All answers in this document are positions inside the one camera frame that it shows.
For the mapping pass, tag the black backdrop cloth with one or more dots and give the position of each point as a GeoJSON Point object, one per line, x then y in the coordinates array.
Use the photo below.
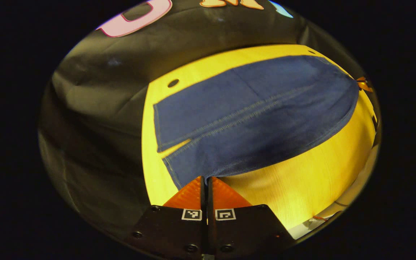
{"type": "Point", "coordinates": [99, 119]}

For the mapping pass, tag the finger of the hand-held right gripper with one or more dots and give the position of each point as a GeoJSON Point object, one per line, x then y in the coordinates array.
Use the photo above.
{"type": "Point", "coordinates": [364, 85]}

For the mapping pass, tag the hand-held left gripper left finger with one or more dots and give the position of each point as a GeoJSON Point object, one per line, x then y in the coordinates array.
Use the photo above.
{"type": "Point", "coordinates": [172, 231]}

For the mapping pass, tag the blue denim jeans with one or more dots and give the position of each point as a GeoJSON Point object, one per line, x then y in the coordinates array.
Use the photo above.
{"type": "Point", "coordinates": [251, 119]}

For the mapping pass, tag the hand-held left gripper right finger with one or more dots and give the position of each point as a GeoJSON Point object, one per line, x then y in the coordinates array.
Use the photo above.
{"type": "Point", "coordinates": [244, 231]}

